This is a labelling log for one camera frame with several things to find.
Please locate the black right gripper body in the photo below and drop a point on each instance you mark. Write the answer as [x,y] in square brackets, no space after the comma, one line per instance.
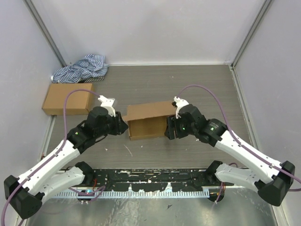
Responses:
[181,129]

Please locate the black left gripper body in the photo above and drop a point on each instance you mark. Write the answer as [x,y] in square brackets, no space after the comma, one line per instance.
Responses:
[114,126]

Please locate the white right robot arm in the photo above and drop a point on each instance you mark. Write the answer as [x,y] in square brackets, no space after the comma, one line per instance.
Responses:
[269,178]

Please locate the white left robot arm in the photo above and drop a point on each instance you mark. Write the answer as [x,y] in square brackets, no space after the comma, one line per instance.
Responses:
[29,191]

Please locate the closed brown cardboard box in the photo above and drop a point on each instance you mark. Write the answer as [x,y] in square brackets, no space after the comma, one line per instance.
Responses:
[74,96]

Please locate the blue striped cloth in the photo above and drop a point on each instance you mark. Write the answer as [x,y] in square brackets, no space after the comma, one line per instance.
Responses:
[90,68]

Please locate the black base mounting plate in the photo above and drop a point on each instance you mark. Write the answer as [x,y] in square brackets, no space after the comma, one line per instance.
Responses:
[151,180]

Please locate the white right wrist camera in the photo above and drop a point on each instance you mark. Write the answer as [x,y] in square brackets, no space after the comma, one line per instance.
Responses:
[179,103]

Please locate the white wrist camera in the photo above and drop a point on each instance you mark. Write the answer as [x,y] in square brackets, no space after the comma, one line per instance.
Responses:
[179,103]
[108,104]

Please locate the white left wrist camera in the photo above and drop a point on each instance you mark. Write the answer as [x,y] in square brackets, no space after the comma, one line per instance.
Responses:
[108,104]

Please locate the white slotted cable duct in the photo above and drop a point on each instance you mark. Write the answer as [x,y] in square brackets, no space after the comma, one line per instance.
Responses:
[168,193]

